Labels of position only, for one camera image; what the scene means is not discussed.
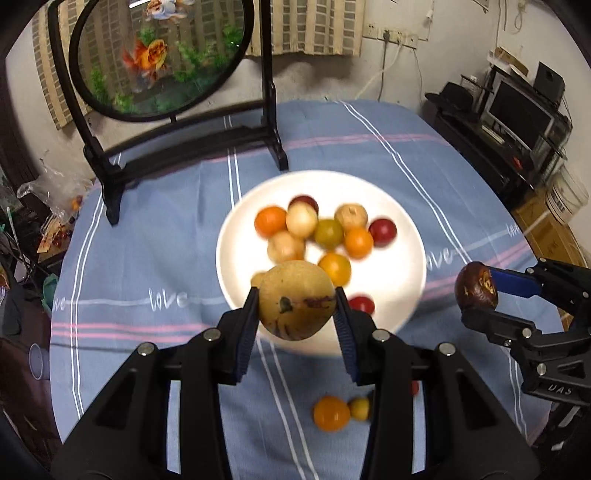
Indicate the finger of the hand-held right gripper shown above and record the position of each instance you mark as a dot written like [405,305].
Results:
[515,282]
[498,325]

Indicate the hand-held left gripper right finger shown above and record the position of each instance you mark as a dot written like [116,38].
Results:
[346,341]

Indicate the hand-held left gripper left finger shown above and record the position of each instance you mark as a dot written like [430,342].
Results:
[247,337]

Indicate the dark brown round fruit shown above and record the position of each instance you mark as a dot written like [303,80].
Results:
[473,288]

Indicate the tan speckled pear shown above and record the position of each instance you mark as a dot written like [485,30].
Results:
[298,300]

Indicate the white round plate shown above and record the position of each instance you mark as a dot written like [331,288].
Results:
[242,258]

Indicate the small orange tangerine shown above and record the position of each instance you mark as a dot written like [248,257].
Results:
[334,269]
[358,242]
[271,220]
[331,413]

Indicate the dark red round fruit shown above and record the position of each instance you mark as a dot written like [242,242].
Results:
[305,201]

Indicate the small yellow fruit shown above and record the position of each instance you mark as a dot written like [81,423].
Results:
[360,408]

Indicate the tan round fruit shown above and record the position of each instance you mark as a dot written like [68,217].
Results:
[352,216]
[286,247]
[301,221]

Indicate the white plastic bucket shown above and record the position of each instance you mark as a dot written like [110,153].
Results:
[565,191]

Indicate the yellow-green round fruit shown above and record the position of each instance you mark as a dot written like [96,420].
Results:
[328,232]

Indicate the blue striped tablecloth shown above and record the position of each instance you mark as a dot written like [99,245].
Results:
[152,258]

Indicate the black tv stand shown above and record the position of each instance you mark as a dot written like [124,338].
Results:
[466,143]

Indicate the black computer monitor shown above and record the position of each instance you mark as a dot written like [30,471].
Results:
[517,110]

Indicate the black hat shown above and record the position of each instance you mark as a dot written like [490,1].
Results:
[450,98]

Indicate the black speaker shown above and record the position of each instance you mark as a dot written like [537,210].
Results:
[549,83]

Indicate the teal plastic container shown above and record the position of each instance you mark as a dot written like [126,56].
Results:
[50,290]

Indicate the clear plastic cup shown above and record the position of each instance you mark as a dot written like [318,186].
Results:
[38,360]

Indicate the brown cardboard piece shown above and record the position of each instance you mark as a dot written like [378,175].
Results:
[508,57]

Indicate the clear plastic bag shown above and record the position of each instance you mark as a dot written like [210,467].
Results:
[51,184]

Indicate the round goldfish screen on stand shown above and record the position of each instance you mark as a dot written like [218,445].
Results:
[161,60]

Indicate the white wall socket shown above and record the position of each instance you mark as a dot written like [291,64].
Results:
[390,34]

